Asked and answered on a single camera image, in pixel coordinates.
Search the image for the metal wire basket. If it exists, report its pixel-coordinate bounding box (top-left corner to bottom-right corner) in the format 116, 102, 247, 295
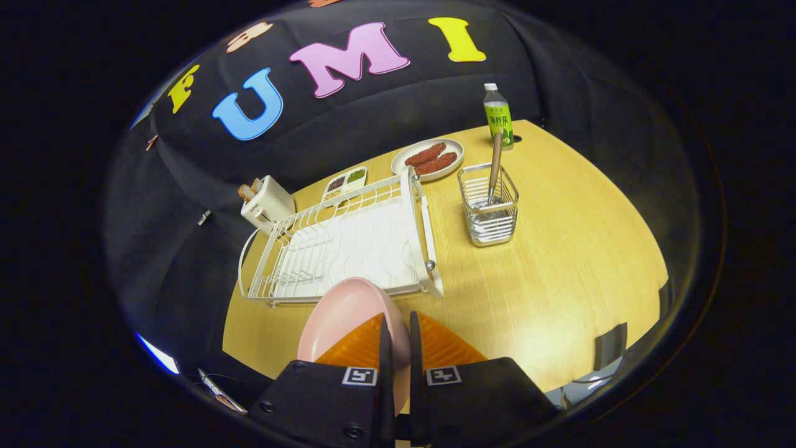
458, 163, 520, 248

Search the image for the white divided seed dish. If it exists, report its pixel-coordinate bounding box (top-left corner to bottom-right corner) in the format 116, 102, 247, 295
322, 166, 368, 206

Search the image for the wooden handle spoon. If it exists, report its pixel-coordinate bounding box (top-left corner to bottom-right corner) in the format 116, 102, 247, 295
487, 129, 504, 206

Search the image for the pink plate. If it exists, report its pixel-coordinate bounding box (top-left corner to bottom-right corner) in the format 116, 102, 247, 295
297, 277, 412, 416

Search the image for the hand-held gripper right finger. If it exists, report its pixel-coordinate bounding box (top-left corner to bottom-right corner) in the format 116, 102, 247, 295
409, 311, 560, 448

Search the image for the black backdrop cloth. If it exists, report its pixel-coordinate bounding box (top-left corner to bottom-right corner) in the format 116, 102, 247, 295
104, 0, 622, 374

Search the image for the red-brown sausage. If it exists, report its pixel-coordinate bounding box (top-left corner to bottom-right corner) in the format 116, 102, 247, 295
405, 142, 448, 167
414, 152, 458, 176

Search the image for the white wire dish rack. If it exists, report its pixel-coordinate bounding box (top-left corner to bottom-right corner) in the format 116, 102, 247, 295
238, 166, 445, 309

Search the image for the beige serving plate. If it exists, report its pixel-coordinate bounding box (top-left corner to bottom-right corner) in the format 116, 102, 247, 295
391, 138, 465, 182

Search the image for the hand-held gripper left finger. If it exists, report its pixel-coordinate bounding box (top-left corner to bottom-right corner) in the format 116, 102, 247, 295
248, 312, 397, 448

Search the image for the green label drink bottle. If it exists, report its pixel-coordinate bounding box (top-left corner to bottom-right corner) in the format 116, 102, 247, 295
483, 83, 516, 150

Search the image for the white toaster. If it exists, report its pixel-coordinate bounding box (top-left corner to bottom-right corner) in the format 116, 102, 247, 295
241, 175, 297, 236

